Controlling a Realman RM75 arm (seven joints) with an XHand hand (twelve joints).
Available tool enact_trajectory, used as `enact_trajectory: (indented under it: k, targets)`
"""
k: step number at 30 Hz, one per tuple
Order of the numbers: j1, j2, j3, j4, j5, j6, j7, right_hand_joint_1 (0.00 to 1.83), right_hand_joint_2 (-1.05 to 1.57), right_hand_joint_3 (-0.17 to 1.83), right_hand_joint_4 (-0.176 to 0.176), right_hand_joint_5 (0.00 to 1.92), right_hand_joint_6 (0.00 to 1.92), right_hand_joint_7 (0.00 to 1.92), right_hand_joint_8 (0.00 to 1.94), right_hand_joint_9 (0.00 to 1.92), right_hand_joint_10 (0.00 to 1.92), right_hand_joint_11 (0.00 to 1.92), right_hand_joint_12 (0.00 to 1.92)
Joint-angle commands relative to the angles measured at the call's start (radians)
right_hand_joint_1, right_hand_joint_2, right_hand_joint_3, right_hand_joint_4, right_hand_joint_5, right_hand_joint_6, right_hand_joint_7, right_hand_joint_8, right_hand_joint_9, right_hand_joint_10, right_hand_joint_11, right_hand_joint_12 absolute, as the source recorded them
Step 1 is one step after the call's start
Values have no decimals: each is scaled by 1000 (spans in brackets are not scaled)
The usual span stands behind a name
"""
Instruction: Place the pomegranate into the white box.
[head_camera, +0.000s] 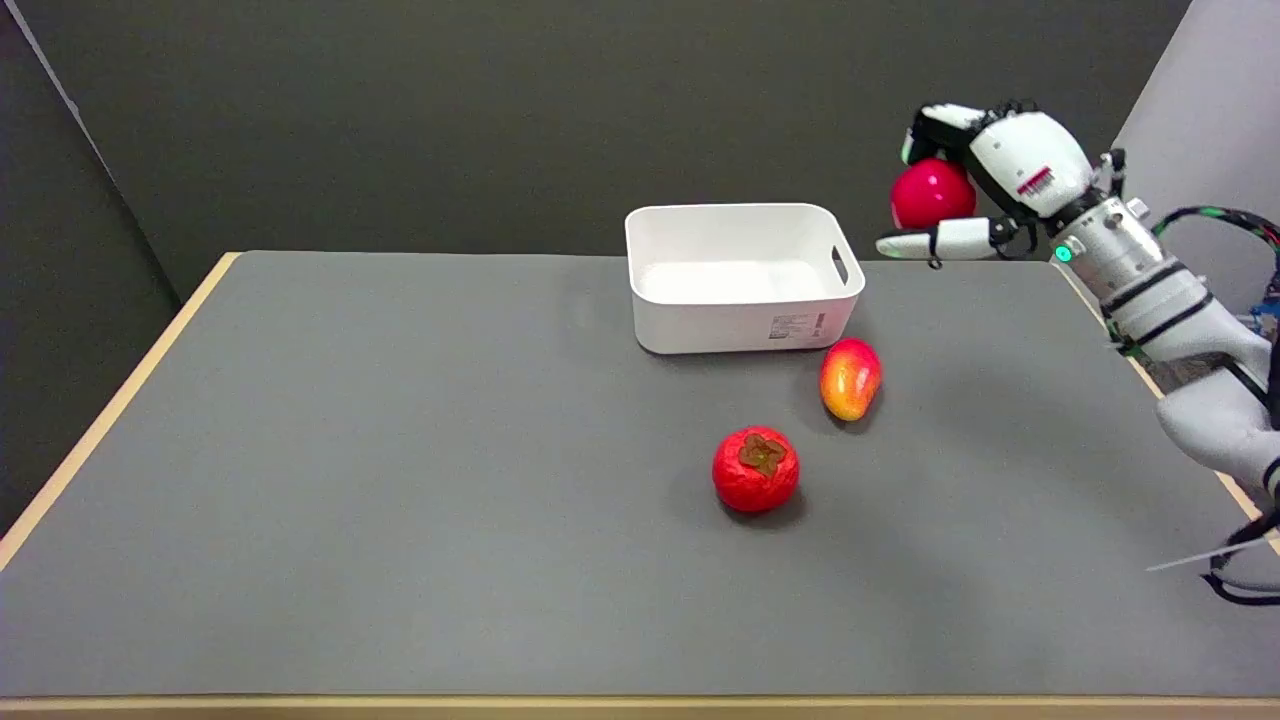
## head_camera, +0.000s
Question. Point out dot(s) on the red pomegranate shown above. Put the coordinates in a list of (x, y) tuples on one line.
[(930, 195)]

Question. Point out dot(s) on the red yellow mango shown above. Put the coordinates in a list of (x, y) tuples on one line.
[(850, 380)]

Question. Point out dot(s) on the white plastic box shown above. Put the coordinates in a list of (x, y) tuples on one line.
[(740, 275)]

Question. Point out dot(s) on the grey table mat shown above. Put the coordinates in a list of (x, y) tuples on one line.
[(560, 480)]

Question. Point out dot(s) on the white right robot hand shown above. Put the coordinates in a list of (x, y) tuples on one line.
[(1025, 160)]

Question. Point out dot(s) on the red persimmon with brown calyx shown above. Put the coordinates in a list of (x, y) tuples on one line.
[(755, 470)]

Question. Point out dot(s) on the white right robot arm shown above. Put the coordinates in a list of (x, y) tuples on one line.
[(1170, 310)]

